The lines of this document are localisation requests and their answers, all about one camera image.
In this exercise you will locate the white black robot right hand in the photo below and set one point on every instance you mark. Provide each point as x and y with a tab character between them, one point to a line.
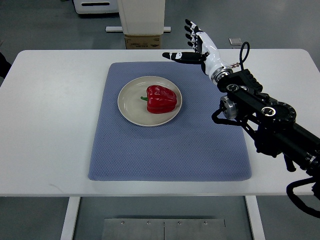
205	53

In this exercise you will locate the red bell pepper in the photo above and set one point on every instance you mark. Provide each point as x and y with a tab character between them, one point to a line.
160	99

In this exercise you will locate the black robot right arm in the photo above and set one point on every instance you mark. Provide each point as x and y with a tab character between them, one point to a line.
271	124

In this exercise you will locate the grey floor outlet plate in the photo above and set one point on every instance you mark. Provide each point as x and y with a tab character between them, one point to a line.
235	41

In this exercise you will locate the cream round plate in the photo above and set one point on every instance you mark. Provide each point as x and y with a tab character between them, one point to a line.
134	109

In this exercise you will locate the brown cardboard box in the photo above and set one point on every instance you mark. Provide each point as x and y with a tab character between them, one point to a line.
142	42

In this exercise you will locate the white table column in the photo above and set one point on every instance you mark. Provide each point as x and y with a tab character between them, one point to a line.
142	17

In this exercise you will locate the blue textured table mat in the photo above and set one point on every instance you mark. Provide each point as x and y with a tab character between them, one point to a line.
190	147

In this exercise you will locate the white table foot bar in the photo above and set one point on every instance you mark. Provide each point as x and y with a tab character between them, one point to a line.
119	29

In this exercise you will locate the white machine with slot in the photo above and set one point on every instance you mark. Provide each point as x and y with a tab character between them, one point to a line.
95	6

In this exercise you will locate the white right table leg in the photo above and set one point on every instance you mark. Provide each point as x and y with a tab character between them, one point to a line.
254	216

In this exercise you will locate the white table leg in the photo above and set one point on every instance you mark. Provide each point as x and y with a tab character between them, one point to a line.
254	216
70	218

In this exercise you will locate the dark object at left edge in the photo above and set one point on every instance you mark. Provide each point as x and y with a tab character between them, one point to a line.
5	66

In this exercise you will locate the white left table leg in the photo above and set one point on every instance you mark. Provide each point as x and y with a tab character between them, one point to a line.
70	218

